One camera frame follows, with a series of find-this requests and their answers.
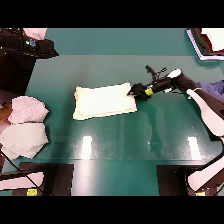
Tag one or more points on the pink garment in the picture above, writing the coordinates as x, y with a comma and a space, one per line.
36, 32

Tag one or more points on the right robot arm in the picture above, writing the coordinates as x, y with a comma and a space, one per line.
203, 100

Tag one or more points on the cream garment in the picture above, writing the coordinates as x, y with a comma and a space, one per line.
104, 101

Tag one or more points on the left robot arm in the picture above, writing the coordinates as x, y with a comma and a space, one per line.
20, 181

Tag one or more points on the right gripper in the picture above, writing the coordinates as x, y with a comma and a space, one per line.
140, 90

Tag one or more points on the purple garment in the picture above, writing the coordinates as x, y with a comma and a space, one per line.
213, 87

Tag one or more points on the speckled grey garment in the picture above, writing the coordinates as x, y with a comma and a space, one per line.
27, 109

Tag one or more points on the pale grey garment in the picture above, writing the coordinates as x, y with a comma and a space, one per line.
24, 139

